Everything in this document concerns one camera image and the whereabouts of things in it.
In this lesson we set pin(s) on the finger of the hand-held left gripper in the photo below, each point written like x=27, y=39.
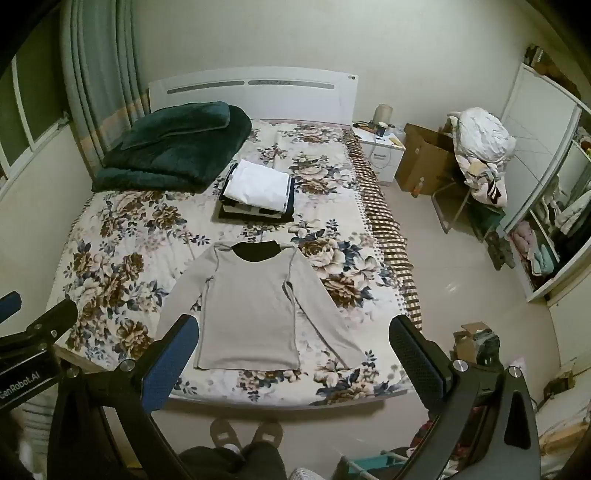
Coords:
x=51, y=321
x=9, y=307

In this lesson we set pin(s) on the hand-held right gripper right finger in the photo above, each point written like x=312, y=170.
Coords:
x=415, y=355

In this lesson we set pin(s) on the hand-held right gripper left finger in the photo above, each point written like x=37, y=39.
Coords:
x=170, y=367

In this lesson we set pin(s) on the grey long-sleeve shirt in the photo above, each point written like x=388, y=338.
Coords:
x=249, y=309

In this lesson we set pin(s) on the dark folded clothes stack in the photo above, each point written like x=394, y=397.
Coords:
x=228, y=210

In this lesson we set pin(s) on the pile of clothes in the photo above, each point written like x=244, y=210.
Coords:
x=485, y=180

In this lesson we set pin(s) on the small open cardboard box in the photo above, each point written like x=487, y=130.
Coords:
x=475, y=344

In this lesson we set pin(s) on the grey slipper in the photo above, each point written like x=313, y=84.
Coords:
x=225, y=433
x=267, y=434

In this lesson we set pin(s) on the floral bedsheet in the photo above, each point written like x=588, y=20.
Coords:
x=115, y=249

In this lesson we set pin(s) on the person's dark trouser legs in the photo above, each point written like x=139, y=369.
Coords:
x=240, y=464

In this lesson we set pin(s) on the dark patterned slippers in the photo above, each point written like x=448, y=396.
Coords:
x=501, y=250

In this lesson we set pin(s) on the teal folded towel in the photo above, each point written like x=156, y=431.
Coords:
x=542, y=259

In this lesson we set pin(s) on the pink folded cloth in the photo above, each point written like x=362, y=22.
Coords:
x=524, y=236

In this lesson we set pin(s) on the small orange bottle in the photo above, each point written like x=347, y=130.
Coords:
x=419, y=187

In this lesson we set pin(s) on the white framed window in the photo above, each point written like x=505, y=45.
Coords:
x=32, y=110

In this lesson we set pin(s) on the large cardboard box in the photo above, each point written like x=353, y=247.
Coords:
x=425, y=157

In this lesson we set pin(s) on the white folded garment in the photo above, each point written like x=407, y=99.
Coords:
x=257, y=184

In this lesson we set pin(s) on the white nightstand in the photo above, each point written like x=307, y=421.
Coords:
x=383, y=154

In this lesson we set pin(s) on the dark green plush blanket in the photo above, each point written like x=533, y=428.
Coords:
x=171, y=147

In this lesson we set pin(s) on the white hanging jacket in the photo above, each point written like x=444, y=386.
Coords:
x=575, y=207

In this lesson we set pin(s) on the white crumpled bundle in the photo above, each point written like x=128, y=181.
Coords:
x=485, y=134

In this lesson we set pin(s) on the green curtain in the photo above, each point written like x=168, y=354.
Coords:
x=101, y=83

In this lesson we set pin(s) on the beige cylindrical lamp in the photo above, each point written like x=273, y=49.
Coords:
x=383, y=115

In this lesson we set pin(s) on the white wardrobe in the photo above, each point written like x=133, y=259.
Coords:
x=535, y=138

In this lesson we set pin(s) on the white bed headboard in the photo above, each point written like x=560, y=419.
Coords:
x=258, y=97

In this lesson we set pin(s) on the metal frame chair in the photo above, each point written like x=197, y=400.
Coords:
x=450, y=203

